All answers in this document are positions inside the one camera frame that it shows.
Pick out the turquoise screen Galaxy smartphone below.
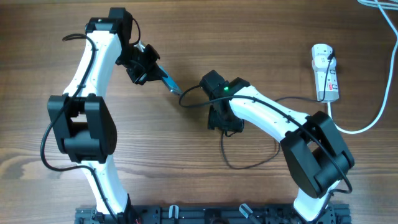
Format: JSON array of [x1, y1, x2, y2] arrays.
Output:
[[163, 70, 183, 96]]

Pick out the black USB charging cable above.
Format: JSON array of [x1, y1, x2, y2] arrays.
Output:
[[220, 50, 336, 170]]

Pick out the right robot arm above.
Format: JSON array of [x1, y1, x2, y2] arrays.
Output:
[[199, 70, 354, 222]]

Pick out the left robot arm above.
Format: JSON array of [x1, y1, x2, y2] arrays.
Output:
[[40, 7, 182, 223]]

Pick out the white power strip socket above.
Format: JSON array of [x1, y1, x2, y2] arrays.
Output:
[[312, 44, 339, 103]]

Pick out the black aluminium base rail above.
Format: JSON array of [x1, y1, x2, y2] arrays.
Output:
[[74, 203, 352, 224]]

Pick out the white power strip cord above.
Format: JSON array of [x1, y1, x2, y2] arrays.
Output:
[[326, 0, 398, 135]]

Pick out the white cables at corner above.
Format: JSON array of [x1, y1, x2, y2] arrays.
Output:
[[356, 0, 398, 12]]

